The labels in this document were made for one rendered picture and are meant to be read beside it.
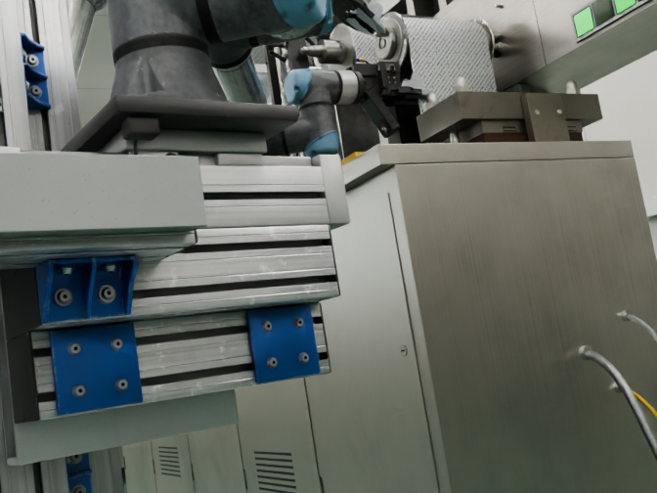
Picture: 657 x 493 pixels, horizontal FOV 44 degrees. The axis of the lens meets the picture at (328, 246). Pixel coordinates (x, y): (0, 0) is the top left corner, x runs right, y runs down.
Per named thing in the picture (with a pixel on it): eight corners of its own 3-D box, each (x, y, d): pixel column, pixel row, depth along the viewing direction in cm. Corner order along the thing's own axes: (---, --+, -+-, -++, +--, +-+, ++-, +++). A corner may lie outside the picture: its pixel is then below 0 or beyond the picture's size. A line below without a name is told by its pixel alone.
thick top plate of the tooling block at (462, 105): (420, 142, 184) (416, 116, 185) (555, 140, 202) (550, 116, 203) (462, 118, 170) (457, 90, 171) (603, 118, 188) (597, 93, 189)
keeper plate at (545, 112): (529, 145, 177) (519, 96, 178) (564, 144, 181) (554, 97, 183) (537, 141, 174) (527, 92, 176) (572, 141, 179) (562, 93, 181)
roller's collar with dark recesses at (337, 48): (317, 67, 221) (314, 45, 222) (336, 67, 224) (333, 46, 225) (328, 58, 216) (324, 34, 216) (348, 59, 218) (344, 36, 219)
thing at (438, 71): (422, 127, 190) (409, 52, 193) (502, 126, 201) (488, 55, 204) (423, 126, 190) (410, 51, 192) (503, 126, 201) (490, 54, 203)
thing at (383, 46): (372, 53, 202) (377, 22, 198) (378, 54, 203) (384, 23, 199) (386, 63, 196) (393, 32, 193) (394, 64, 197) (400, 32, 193)
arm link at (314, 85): (284, 112, 179) (279, 75, 180) (329, 113, 184) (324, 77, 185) (299, 100, 172) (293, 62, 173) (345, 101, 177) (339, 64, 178)
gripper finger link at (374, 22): (399, 14, 195) (368, -11, 193) (388, 31, 192) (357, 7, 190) (393, 20, 197) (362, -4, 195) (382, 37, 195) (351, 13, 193)
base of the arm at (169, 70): (135, 107, 89) (124, 21, 90) (89, 149, 101) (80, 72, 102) (256, 113, 98) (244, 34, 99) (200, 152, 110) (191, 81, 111)
